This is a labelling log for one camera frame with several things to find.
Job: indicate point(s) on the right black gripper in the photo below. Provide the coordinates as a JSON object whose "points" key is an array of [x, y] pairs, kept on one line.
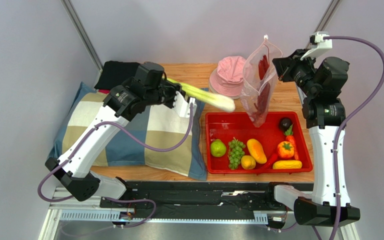
{"points": [[285, 67]]}

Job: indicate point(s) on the yellow toy lemon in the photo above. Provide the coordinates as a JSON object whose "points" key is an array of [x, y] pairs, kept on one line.
{"points": [[248, 162]]}

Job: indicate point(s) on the green toy apple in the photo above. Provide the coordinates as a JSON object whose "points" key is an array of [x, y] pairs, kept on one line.
{"points": [[218, 148]]}

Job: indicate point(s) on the green toy grapes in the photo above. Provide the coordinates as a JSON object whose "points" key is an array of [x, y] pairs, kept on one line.
{"points": [[235, 153]]}

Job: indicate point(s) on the red plastic tray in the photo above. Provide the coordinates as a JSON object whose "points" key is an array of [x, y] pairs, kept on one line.
{"points": [[226, 126]]}

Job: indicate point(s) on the yellow toy banana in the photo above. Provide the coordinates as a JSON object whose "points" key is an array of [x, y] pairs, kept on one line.
{"points": [[287, 164]]}

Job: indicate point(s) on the red toy lobster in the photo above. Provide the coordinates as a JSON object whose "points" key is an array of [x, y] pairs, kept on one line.
{"points": [[261, 105]]}

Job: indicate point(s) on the dark purple toy fruit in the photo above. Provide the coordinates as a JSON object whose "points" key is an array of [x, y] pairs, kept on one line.
{"points": [[285, 123]]}

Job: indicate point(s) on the orange toy tomato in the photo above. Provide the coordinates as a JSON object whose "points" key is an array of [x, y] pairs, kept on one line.
{"points": [[285, 150]]}

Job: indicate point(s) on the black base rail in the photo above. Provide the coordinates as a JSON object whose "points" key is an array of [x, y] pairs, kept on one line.
{"points": [[186, 202]]}

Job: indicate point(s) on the toy celery stalk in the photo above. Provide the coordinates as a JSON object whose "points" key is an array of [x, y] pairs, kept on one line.
{"points": [[216, 100]]}

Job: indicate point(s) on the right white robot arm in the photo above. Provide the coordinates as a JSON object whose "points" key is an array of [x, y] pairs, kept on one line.
{"points": [[329, 204]]}

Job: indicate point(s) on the orange toy mango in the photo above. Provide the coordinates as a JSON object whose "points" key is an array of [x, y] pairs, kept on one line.
{"points": [[256, 150]]}

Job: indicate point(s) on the red toy chili pepper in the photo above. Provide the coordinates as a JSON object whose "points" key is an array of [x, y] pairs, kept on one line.
{"points": [[270, 161]]}

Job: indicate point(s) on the clear zip top bag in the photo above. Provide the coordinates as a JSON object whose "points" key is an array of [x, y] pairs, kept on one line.
{"points": [[251, 81]]}

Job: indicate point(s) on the pink bucket hat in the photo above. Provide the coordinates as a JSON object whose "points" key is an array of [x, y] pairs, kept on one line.
{"points": [[227, 78]]}

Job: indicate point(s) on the plaid patchwork pillow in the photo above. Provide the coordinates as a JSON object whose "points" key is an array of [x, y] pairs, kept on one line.
{"points": [[158, 127]]}

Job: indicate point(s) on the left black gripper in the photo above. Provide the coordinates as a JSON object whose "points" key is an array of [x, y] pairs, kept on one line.
{"points": [[173, 88]]}

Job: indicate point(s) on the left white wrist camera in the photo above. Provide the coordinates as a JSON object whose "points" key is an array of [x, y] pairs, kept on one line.
{"points": [[184, 106]]}

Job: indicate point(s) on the toy carrot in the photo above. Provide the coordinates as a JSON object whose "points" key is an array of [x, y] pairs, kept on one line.
{"points": [[289, 137]]}

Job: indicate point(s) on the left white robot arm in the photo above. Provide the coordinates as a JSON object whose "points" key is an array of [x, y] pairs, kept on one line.
{"points": [[149, 87]]}

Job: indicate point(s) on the black folded cloth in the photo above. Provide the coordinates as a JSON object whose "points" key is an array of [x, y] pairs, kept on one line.
{"points": [[114, 73]]}

